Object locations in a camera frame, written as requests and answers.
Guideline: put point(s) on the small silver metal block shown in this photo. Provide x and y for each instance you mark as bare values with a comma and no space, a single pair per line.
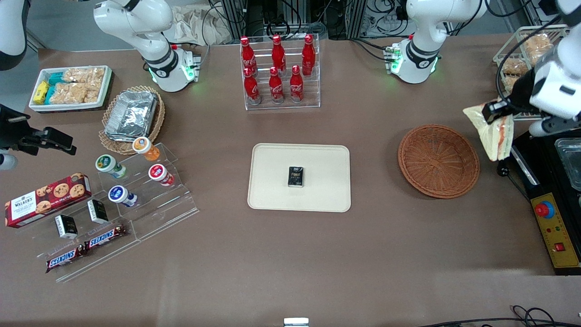
296,322

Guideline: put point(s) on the black machine yellow panel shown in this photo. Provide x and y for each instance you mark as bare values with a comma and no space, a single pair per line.
558,236

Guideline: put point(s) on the clear acrylic step riser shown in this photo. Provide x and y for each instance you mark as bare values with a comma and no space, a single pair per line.
168,209
113,252

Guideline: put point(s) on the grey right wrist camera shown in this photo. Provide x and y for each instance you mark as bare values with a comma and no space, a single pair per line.
6,161

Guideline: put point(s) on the rice cracker snack pack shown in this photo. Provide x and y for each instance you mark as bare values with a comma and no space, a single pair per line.
72,93
84,75

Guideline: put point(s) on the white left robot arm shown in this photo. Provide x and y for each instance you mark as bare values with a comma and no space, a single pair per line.
422,59

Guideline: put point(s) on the red Walkers cookie box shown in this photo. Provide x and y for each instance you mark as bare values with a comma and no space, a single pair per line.
45,200

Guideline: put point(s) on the brown wicker basket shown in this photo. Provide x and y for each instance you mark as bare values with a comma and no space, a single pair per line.
438,161

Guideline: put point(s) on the red cola bottle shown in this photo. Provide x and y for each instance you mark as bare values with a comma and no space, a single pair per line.
296,86
252,88
278,54
276,88
247,54
308,54

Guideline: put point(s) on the beige cloth bag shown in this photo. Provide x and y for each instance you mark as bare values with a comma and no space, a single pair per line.
190,27

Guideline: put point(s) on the small black white box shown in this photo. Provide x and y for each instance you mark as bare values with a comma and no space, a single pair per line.
66,226
98,211

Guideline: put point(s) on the yellow snack packet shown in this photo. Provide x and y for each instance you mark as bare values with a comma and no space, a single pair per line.
41,91

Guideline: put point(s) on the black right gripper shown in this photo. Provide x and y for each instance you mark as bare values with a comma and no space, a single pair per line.
12,131

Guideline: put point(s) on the clear plastic container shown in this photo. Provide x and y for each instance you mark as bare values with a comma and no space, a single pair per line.
569,159

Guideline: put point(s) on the red lid yogurt cup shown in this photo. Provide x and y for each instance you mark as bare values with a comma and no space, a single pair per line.
159,173

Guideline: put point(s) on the stack of foil trays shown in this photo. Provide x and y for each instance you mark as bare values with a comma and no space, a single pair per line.
131,113

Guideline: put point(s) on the teal snack packet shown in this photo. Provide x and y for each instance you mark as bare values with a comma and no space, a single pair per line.
50,94
55,78

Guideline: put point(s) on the light wicker basket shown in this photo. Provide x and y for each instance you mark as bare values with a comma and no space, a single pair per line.
156,122

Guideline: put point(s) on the orange lid yogurt cup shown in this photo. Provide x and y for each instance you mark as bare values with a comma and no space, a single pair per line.
144,147

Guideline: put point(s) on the beige plastic tray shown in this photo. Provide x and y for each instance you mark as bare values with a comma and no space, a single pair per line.
272,181

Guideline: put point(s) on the blue lid yogurt cup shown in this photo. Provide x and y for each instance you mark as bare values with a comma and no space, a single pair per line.
119,195

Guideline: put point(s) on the clear acrylic bottle rack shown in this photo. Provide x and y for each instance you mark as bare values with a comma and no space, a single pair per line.
313,95

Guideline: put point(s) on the triangle sandwich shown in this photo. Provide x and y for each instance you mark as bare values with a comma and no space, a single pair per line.
497,141

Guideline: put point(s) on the aluminium frame post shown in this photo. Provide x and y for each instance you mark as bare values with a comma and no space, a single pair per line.
356,18
233,18

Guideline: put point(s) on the Snickers chocolate bar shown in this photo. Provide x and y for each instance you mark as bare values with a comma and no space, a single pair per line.
104,237
63,259

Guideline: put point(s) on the green lid yogurt cup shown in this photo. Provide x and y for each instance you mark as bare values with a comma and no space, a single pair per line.
108,164

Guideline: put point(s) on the small black box gold print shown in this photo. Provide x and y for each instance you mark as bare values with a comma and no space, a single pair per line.
295,177

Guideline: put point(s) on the bagged fried snack pack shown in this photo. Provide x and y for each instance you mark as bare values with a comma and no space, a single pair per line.
510,84
540,56
515,67
538,43

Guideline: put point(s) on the white rectangular snack tray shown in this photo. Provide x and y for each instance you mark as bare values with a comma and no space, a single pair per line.
106,86

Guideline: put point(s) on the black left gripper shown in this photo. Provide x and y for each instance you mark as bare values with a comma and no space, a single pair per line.
520,92

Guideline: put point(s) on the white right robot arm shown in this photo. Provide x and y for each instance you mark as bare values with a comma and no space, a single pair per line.
154,45

